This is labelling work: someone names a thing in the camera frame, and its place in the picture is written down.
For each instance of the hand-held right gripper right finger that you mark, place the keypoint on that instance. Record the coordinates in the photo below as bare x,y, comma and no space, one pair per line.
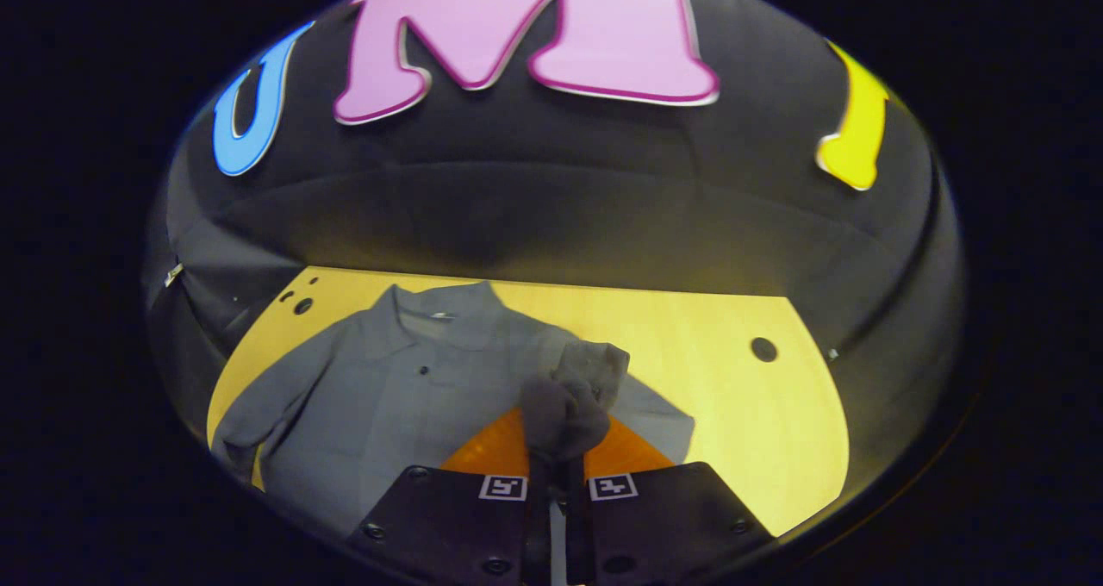
663,517

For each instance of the grey button-up shirt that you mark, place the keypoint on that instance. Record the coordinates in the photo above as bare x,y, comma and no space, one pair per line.
379,396

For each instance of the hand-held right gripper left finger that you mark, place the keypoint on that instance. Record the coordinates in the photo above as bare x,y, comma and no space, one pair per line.
448,526

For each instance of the black backdrop cloth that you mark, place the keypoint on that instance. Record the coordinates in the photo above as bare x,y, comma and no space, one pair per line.
560,190

